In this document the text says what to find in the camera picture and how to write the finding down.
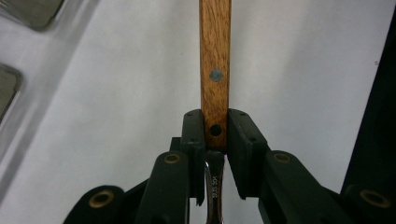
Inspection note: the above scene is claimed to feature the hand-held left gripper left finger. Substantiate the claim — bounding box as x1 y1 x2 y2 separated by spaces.
134 108 207 224

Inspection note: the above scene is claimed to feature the wooden-handled fork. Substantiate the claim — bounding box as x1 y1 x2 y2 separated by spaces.
198 0 233 224

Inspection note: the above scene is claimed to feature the grey plastic basket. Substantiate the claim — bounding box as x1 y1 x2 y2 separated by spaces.
0 0 66 32

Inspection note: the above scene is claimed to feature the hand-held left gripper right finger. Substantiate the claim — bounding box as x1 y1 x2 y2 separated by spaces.
226 107 355 224

